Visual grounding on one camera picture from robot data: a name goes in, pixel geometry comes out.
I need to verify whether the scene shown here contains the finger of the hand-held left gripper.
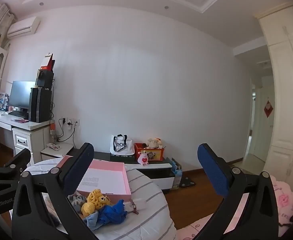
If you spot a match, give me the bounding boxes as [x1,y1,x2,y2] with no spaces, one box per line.
[0,148,32,180]

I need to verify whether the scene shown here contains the blue packets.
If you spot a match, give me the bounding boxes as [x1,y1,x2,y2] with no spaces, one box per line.
[171,157,182,189]

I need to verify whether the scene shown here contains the black box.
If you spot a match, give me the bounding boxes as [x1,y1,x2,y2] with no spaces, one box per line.
[35,69,55,90]

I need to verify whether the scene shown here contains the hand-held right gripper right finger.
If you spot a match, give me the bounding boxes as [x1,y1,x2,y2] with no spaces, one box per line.
[194,143,279,240]

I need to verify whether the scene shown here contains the dark green box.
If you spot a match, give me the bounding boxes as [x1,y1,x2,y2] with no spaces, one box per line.
[110,154,136,162]

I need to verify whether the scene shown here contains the white air conditioner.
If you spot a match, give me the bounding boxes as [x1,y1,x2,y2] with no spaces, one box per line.
[7,17,41,39]

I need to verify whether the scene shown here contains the grey knit cloth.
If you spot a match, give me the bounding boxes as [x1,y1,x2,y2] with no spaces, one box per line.
[69,194,89,207]

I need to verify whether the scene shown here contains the red door decoration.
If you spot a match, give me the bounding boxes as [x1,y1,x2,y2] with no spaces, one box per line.
[263,100,274,119]

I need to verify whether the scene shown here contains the black monitor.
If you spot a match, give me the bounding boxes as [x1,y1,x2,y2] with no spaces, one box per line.
[8,81,37,113]

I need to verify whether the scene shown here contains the red toy box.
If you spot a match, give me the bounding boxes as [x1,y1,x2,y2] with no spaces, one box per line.
[134,142,165,162]

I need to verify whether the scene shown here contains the black keyboard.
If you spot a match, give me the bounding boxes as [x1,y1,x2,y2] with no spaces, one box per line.
[8,111,29,118]

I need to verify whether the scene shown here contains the yellow crochet piece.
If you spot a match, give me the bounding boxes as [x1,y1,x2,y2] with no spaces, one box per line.
[81,189,112,218]

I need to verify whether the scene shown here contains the beige plush toy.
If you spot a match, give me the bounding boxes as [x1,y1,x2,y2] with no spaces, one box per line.
[146,137,164,149]

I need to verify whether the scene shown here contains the red white box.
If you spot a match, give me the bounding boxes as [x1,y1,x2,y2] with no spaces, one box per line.
[40,53,56,71]

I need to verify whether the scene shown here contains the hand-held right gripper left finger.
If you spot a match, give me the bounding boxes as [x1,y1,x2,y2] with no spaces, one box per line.
[11,142,98,240]

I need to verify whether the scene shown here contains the pink printed sheet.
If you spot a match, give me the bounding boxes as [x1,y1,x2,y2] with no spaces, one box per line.
[175,215,213,240]

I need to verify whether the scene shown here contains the blue white box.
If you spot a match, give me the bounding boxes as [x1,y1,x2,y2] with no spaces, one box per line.
[0,92,9,112]

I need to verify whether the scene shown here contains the cream wardrobe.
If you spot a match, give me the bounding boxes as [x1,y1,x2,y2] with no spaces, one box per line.
[254,2,293,196]

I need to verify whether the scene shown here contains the pink box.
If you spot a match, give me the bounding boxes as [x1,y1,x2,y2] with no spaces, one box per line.
[55,155,132,202]

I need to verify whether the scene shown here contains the pink floral blanket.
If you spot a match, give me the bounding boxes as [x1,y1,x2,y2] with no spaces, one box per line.
[269,175,293,240]

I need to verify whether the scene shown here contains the black bathroom scale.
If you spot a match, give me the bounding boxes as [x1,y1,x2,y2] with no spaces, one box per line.
[180,177,196,188]

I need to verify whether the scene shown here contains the white desk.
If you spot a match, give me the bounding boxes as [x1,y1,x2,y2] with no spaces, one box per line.
[0,110,51,161]

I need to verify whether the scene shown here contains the white door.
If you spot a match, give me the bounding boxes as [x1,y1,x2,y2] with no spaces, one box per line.
[259,76,275,161]

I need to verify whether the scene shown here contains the blue knit cloth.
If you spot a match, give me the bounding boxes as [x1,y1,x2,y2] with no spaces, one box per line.
[98,199,128,224]

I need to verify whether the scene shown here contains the white tote bag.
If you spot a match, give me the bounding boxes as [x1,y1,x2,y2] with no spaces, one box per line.
[110,134,135,155]

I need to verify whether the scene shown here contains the white low cabinet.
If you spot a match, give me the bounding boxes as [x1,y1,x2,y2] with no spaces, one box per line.
[41,142,73,161]

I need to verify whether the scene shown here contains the pink plush toy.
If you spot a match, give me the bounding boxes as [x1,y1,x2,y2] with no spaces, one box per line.
[137,154,149,167]

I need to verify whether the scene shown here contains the black power cable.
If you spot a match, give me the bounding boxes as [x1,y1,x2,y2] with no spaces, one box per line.
[68,122,77,149]
[56,119,67,142]

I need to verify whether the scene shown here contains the black TV stand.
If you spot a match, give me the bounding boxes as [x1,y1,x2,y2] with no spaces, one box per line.
[69,149,176,189]

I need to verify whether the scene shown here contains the pale curtain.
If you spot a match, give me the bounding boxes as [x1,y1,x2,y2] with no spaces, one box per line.
[0,4,15,43]

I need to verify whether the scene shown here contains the black computer tower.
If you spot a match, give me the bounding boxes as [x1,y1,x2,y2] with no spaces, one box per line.
[28,87,52,123]

